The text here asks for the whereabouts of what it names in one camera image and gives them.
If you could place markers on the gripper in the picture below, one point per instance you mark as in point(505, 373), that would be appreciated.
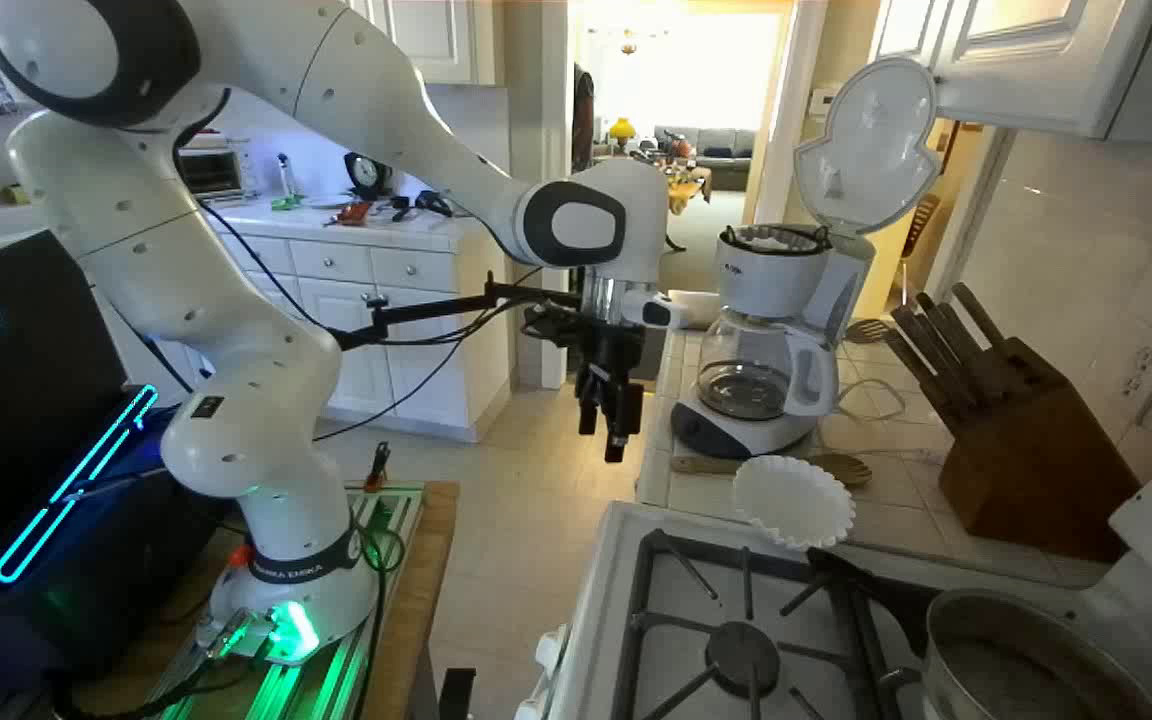
point(614, 350)

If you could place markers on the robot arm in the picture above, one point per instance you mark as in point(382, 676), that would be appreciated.
point(236, 250)

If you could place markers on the white paper coffee filter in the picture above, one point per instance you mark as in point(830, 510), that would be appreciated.
point(794, 500)

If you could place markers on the white coffee maker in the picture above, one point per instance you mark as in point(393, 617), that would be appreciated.
point(771, 290)

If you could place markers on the coffee maker filter chamber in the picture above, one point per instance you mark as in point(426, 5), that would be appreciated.
point(774, 238)

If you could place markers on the coffee maker lid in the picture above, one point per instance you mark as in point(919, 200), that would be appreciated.
point(871, 150)

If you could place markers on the wooden spoon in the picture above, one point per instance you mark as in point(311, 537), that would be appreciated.
point(701, 465)

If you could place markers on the glass carafe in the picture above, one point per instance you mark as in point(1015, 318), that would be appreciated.
point(751, 375)

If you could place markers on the white stove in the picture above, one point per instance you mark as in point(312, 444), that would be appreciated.
point(636, 620)

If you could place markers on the orange clamp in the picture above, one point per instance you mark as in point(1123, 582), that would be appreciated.
point(377, 467)

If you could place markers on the stove knob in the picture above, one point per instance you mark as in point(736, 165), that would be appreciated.
point(553, 652)

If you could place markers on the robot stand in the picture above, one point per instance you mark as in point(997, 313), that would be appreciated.
point(406, 560)

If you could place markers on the white base cabinets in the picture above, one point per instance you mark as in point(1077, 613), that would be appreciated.
point(386, 300)

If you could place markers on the black stove burner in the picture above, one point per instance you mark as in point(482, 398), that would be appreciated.
point(741, 655)

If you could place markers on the slotted spatula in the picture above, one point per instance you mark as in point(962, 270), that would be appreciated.
point(869, 331)

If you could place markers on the yellow lamp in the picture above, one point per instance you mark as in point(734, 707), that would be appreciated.
point(622, 132)

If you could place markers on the grey sofa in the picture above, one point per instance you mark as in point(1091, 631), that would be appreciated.
point(716, 150)

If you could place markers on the black clock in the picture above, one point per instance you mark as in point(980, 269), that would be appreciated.
point(368, 173)

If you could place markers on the clear bottle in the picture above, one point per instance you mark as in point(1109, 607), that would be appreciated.
point(283, 180)

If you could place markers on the white upper cabinet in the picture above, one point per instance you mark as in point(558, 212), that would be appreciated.
point(436, 40)

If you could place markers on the wooden knife block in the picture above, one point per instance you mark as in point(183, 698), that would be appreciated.
point(1036, 470)

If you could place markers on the toaster oven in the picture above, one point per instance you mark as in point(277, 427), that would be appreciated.
point(211, 170)

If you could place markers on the metal pot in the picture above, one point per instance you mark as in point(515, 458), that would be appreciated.
point(1026, 660)

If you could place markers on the black laptop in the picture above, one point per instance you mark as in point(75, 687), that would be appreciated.
point(26, 400)

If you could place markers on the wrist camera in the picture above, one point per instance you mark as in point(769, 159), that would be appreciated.
point(554, 325)

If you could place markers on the wall socket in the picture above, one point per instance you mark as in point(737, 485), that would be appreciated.
point(1148, 375)

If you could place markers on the wall cabinet door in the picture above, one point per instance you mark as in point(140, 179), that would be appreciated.
point(1026, 50)

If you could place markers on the white wall cabinet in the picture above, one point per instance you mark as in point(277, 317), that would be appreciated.
point(1056, 60)

